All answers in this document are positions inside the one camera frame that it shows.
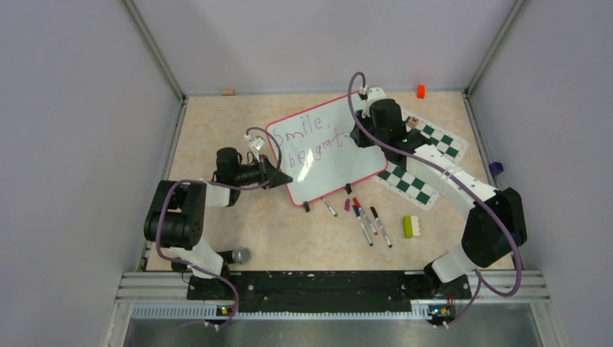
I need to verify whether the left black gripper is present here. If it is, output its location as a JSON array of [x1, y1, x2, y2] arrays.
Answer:
[[233, 155, 292, 189]]

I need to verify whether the pink framed whiteboard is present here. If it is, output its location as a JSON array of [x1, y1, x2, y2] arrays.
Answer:
[[265, 96, 387, 206]]

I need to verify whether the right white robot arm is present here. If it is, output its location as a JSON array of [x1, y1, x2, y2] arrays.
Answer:
[[350, 98, 527, 298]]

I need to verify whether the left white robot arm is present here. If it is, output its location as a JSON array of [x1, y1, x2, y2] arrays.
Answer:
[[143, 147, 293, 299]]

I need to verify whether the green whiteboard marker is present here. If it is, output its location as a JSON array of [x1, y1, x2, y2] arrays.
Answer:
[[321, 197, 338, 217]]

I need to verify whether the red whiteboard marker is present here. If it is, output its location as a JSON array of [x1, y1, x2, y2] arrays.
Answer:
[[352, 197, 378, 235]]

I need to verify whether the blue whiteboard marker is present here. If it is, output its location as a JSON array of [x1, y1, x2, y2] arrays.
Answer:
[[352, 205, 373, 247]]

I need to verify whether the black whiteboard marker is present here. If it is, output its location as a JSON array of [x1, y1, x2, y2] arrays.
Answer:
[[369, 206, 393, 248]]

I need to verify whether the wooden cube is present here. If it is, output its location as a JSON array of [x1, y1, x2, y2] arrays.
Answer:
[[406, 117, 420, 129]]

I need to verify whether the orange block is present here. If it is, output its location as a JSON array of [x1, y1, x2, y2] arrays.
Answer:
[[416, 85, 426, 99]]

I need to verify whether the green white chessboard mat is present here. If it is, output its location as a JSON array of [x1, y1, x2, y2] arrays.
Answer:
[[372, 109, 470, 211]]

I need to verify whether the black grey microphone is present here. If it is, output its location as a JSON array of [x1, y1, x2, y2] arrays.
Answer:
[[171, 247, 252, 273]]

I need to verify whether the green white toy brick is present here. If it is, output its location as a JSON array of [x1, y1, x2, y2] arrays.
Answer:
[[402, 215, 421, 239]]

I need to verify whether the purple block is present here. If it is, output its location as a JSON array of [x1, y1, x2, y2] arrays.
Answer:
[[488, 162, 505, 177]]

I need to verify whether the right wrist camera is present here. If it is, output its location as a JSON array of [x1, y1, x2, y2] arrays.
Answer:
[[358, 86, 387, 109]]

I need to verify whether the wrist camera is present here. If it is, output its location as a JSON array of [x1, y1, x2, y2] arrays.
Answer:
[[358, 86, 387, 109], [244, 134, 265, 156]]

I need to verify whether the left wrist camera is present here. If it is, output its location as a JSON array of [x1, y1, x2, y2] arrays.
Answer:
[[244, 134, 265, 156]]

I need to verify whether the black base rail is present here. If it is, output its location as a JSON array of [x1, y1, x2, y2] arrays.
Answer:
[[187, 270, 472, 313]]

